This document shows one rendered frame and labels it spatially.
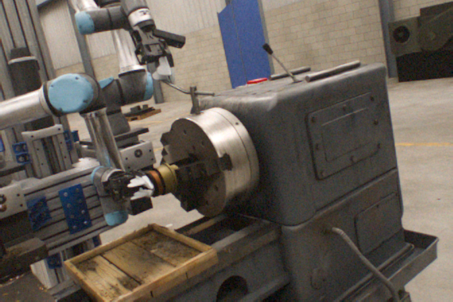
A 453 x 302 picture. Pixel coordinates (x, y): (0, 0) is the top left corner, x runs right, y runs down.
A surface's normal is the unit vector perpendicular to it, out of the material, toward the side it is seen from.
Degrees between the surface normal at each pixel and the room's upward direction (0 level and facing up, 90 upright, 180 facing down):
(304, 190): 89
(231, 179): 99
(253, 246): 90
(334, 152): 90
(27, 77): 90
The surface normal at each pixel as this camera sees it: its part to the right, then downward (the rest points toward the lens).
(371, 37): -0.67, 0.26
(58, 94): 0.18, 0.13
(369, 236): 0.59, 0.02
